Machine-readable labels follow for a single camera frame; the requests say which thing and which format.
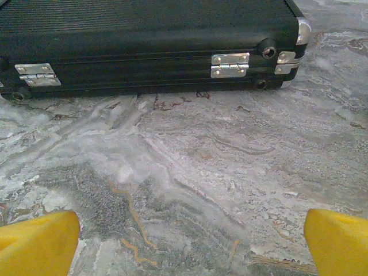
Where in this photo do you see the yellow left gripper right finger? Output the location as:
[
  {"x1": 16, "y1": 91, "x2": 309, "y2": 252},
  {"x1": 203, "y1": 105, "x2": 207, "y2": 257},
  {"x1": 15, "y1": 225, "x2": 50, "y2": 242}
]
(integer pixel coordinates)
[{"x1": 304, "y1": 209, "x2": 368, "y2": 276}]

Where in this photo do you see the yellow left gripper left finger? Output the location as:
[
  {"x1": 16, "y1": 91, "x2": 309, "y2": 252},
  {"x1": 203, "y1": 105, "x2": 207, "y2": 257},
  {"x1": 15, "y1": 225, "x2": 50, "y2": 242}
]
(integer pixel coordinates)
[{"x1": 0, "y1": 210, "x2": 81, "y2": 276}]

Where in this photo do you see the black ribbed carrying case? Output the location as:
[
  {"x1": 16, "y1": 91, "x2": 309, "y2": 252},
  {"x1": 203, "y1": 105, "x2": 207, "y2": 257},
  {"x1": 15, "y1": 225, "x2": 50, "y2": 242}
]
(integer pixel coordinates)
[{"x1": 0, "y1": 0, "x2": 313, "y2": 101}]

